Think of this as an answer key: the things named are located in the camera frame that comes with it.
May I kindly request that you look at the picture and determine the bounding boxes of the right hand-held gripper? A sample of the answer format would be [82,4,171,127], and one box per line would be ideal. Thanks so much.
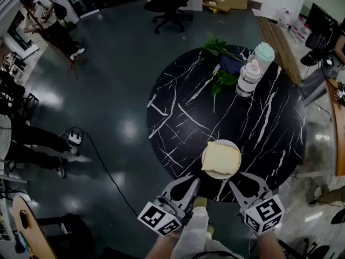
[227,172,286,236]

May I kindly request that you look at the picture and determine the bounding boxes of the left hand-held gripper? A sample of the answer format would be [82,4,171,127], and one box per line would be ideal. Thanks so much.
[137,175,202,237]

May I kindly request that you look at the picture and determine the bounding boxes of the white round plate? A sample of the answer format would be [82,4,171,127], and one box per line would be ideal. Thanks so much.
[201,139,242,180]

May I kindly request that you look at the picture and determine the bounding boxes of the yellow sponge cake slice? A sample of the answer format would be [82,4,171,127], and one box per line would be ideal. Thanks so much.
[201,141,242,175]

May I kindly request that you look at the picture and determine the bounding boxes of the person's right forearm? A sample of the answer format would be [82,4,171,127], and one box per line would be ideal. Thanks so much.
[254,231,287,259]

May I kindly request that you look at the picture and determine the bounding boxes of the person's beige shoe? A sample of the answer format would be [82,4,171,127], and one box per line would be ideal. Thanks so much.
[192,196,209,209]

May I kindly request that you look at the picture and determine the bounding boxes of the person's white trouser leg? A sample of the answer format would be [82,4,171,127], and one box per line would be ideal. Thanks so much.
[171,206,244,259]

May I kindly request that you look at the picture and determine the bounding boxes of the black marble round table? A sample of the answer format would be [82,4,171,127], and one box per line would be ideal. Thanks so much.
[146,44,308,203]

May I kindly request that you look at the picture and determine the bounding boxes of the brown wooden desk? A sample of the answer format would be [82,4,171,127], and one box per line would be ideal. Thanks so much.
[295,78,345,180]

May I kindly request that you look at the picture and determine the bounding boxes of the clear bottle with pink lid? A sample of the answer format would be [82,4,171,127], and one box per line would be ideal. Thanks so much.
[234,58,263,99]

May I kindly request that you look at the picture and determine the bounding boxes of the green leafy plant sprig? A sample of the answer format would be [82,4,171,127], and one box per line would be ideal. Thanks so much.
[200,36,246,96]

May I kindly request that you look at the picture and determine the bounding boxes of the white power strip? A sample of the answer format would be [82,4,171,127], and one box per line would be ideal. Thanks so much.
[67,132,82,146]

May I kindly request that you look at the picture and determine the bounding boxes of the black chair with round seat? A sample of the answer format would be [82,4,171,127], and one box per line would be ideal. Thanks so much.
[36,213,95,259]

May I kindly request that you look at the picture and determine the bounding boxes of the dark blue cloth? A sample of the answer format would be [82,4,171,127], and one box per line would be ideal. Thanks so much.
[219,52,247,77]

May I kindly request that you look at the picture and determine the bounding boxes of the hand-held gripper on desk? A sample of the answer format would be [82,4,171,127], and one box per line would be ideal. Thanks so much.
[333,81,345,104]

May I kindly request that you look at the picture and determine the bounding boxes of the white cup with green lid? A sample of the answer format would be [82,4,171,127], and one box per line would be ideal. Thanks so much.
[252,42,276,74]

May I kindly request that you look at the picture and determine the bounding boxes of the slatted wooden bench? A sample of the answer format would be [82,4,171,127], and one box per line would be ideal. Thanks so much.
[257,16,303,86]

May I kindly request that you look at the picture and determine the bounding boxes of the oval light wooden table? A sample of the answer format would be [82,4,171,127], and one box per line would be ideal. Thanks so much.
[11,195,58,259]

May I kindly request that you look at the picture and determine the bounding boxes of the small black device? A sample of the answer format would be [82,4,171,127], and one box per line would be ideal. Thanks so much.
[19,209,29,230]

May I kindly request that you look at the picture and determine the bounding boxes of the clear water jug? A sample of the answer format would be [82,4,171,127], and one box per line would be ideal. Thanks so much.
[277,8,294,29]
[292,17,311,45]

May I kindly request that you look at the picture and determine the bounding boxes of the black monitor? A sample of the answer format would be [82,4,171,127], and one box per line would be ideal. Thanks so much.
[306,2,338,35]

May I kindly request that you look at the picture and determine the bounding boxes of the flat cardboard pieces on floor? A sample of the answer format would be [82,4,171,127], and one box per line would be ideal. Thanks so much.
[202,1,231,13]

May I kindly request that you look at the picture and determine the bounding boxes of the black office chair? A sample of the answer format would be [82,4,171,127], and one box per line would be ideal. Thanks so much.
[143,0,195,35]

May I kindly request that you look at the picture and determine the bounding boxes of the red tripod pole stand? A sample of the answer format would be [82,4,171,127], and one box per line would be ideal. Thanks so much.
[22,3,89,80]

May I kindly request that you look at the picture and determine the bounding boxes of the black floor cable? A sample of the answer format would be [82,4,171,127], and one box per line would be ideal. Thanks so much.
[58,126,140,217]

